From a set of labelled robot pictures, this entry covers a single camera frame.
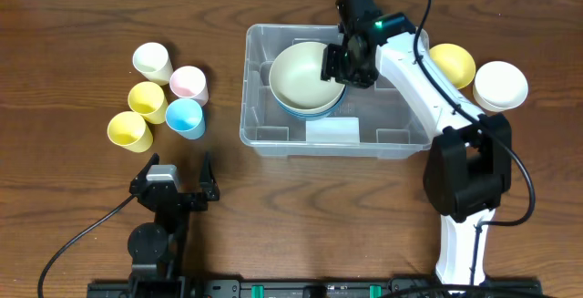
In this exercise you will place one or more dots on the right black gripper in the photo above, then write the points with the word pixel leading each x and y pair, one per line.
pixel 335 66

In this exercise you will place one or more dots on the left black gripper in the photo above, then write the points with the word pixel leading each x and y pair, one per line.
pixel 183 199

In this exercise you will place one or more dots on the beige large bowl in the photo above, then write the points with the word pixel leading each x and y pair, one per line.
pixel 295 80

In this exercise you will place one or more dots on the yellow small bowl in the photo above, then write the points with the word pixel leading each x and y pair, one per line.
pixel 455 62

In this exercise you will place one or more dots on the dark blue large bowl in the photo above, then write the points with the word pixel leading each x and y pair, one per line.
pixel 310 117

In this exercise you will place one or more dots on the white small bowl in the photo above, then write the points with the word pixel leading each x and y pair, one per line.
pixel 500 86

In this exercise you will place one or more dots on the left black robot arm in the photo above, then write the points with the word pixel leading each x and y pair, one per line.
pixel 157 247

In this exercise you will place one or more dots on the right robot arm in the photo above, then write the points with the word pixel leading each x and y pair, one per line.
pixel 466 172

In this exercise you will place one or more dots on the light blue plastic cup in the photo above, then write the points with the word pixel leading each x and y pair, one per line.
pixel 186 117

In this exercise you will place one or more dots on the yellow plastic cup lower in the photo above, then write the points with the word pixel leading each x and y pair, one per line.
pixel 130 131

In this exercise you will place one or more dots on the yellow plastic cup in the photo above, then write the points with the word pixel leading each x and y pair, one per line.
pixel 149 100
pixel 130 131

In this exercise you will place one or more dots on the yellow plastic cup upper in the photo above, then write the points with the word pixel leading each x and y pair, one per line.
pixel 149 100

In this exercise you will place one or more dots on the pink plastic cup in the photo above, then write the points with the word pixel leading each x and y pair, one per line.
pixel 190 82

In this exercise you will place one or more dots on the clear plastic storage bin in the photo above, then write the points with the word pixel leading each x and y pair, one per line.
pixel 389 129

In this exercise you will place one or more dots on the white label on bin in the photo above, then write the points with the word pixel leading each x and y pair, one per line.
pixel 333 130

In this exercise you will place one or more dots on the cream plastic cup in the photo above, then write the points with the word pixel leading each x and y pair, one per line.
pixel 153 62

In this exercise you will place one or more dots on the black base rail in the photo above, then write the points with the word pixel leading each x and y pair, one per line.
pixel 397 287

